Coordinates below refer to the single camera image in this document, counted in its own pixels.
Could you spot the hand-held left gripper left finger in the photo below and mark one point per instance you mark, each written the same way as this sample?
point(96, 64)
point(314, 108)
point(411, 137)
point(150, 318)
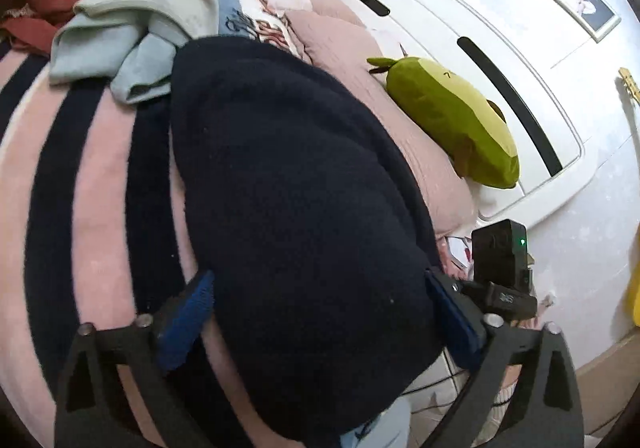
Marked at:
point(185, 323)

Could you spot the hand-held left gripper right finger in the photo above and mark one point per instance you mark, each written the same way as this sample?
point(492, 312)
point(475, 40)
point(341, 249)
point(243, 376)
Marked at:
point(452, 323)

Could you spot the navy planet print sweater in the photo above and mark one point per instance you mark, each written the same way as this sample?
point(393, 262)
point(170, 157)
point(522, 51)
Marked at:
point(300, 203)

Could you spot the green avocado plush toy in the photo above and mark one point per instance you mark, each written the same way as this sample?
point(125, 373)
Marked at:
point(450, 118)

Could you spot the striped printed bed sheet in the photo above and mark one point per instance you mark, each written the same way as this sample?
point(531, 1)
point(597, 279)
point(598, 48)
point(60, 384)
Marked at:
point(100, 208)

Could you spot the yellow object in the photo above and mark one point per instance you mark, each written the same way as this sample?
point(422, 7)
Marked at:
point(634, 303)

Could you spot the white bed headboard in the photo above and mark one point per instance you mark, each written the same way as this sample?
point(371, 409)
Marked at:
point(435, 13)

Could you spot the pale blue-green garment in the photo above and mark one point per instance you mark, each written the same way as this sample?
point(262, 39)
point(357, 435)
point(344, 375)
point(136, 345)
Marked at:
point(140, 3)

